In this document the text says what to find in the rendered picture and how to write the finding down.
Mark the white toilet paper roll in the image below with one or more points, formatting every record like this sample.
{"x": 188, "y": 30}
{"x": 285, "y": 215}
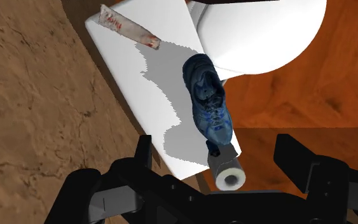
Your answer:
{"x": 228, "y": 173}

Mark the blue sneaker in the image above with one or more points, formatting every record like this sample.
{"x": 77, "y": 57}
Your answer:
{"x": 209, "y": 99}

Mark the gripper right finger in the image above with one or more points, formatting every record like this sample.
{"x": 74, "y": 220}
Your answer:
{"x": 321, "y": 176}

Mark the white and red tube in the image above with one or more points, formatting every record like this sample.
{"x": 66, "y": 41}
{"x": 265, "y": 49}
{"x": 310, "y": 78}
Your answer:
{"x": 126, "y": 28}

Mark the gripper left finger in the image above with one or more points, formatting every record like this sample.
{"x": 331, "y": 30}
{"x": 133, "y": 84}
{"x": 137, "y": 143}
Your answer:
{"x": 126, "y": 183}

